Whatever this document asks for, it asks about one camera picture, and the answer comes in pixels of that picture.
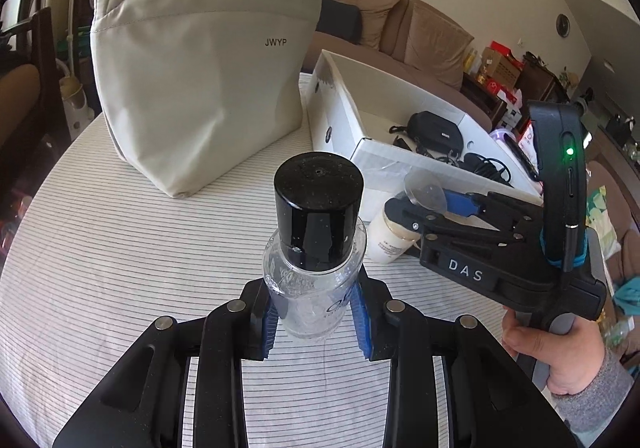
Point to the yellow bottle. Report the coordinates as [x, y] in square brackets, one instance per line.
[470, 60]

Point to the clear bottle with black cap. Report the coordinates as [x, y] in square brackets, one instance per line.
[315, 208]

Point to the cream bottle with clear cap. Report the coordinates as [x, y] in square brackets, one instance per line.
[390, 238]

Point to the black remote control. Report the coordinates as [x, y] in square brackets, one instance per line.
[522, 158]

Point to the person's right forearm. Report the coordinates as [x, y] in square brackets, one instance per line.
[595, 403]

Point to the beige tote bag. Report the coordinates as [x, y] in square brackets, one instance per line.
[200, 93]

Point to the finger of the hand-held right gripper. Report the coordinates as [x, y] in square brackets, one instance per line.
[450, 228]
[460, 203]

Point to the black glasses case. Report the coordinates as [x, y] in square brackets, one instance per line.
[435, 130]

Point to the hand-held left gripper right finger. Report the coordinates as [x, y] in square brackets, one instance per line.
[360, 323]

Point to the round wall clock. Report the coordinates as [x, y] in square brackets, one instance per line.
[563, 24]

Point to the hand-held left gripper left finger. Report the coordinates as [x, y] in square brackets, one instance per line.
[267, 328]

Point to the person's right hand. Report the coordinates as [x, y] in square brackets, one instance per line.
[565, 358]

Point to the brown cardboard carton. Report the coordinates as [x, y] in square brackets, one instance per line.
[500, 70]

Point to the brown sofa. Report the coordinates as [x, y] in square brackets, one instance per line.
[440, 93]

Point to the black pillow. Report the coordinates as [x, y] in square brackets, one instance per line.
[340, 20]

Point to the green floral cloth bag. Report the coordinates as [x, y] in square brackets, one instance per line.
[607, 215]

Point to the pale purple lid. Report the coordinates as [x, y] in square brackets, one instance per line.
[500, 135]

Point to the dark wooden chair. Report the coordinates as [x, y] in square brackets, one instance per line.
[37, 33]

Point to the white cardboard box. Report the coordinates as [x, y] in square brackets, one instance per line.
[335, 103]

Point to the dark wooden cabinet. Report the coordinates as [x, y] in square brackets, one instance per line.
[542, 78]

